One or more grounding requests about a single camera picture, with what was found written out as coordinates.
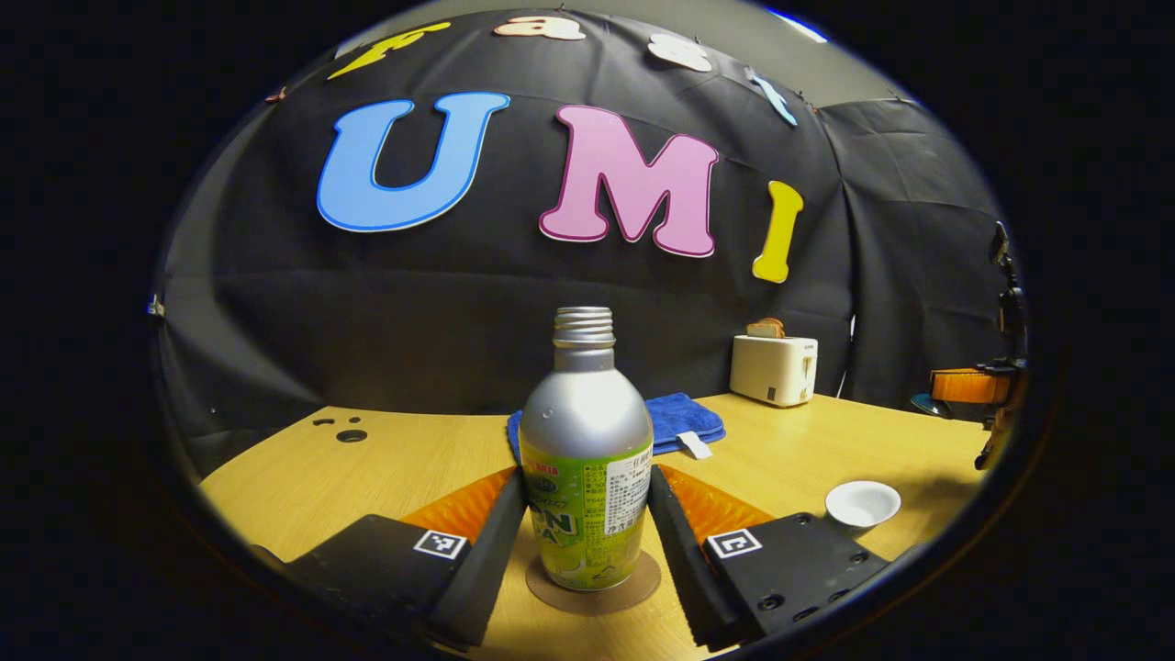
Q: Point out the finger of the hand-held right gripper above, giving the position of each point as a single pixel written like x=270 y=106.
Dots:
x=968 y=386

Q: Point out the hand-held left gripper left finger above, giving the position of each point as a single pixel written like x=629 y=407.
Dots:
x=496 y=560

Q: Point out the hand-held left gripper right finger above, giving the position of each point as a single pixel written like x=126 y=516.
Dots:
x=675 y=560

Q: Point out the round brown coaster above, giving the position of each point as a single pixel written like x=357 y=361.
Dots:
x=643 y=578

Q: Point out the teal teacup lid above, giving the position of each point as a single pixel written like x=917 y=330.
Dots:
x=925 y=405

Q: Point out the silver green water bottle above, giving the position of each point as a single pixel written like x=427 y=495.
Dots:
x=583 y=431

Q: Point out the blue towel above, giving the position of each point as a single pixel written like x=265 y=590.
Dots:
x=684 y=418

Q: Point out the white toaster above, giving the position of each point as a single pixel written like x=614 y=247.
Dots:
x=771 y=372

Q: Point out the bread slice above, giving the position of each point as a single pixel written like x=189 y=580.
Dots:
x=765 y=329

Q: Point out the black backdrop cloth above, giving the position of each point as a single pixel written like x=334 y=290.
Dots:
x=441 y=312

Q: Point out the metal clip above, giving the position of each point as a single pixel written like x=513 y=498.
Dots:
x=154 y=306

